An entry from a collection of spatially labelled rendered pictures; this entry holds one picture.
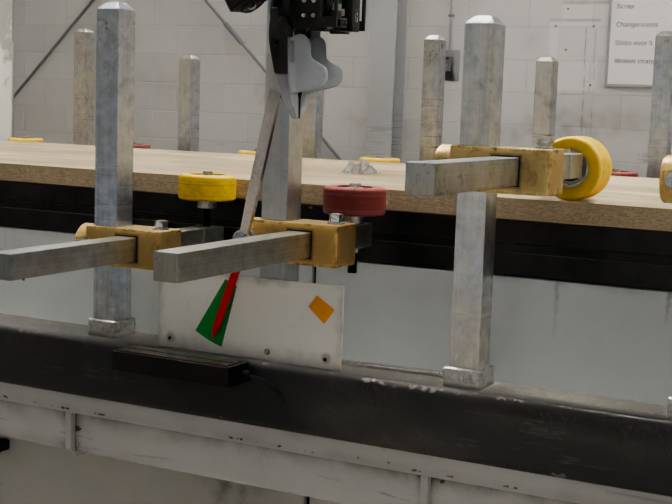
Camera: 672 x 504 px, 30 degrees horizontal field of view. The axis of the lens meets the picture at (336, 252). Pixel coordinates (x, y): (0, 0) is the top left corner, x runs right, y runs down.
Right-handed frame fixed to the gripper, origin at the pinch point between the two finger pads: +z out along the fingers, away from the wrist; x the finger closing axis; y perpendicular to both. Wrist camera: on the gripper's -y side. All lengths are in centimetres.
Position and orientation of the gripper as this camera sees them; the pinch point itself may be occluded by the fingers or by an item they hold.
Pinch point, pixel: (291, 107)
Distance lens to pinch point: 141.4
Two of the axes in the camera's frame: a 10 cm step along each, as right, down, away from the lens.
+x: 4.6, -0.9, 8.8
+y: 8.9, 0.8, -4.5
